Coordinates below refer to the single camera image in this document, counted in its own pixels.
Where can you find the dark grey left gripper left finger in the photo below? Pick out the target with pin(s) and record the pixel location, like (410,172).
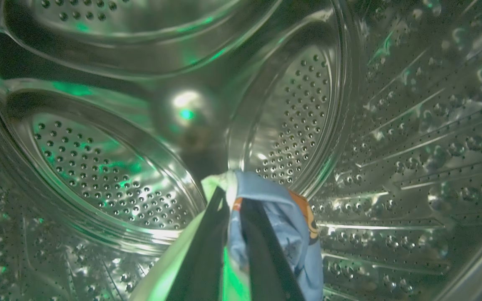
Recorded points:
(203,267)

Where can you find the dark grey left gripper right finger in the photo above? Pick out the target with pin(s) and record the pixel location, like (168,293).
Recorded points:
(266,267)

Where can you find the cream garment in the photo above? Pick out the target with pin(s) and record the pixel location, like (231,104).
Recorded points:
(161,276)

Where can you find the light blue printed garment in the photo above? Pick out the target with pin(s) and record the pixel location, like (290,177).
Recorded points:
(291,225)

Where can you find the stainless steel washing machine drum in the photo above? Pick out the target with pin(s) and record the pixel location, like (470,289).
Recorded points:
(98,167)

